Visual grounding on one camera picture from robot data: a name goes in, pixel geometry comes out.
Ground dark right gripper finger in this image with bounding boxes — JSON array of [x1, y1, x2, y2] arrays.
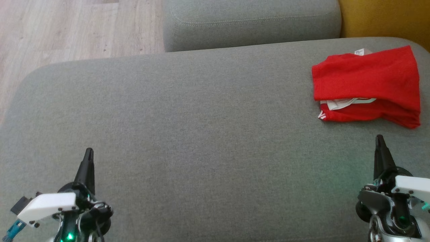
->
[[373, 134, 399, 182]]

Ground left camera cable teal plug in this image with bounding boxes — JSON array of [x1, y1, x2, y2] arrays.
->
[[2, 220, 27, 242]]

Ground grey sofa cushion block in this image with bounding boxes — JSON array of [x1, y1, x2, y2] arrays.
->
[[163, 0, 342, 52]]

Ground large grey fabric sofa seat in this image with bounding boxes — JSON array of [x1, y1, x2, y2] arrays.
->
[[0, 37, 430, 242]]

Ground red basketball shorts white trim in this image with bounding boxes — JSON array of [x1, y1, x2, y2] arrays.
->
[[317, 98, 421, 129]]

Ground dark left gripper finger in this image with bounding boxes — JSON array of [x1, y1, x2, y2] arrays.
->
[[73, 148, 96, 197]]

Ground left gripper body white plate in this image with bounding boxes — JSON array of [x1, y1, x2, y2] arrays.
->
[[17, 181, 114, 242]]

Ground yellow upholstered furniture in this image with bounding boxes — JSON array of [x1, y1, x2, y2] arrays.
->
[[339, 0, 430, 52]]

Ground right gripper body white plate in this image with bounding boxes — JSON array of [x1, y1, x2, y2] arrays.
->
[[355, 166, 430, 240]]

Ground red basketball jersey white sleeves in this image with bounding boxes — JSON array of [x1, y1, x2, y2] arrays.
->
[[312, 45, 421, 113]]

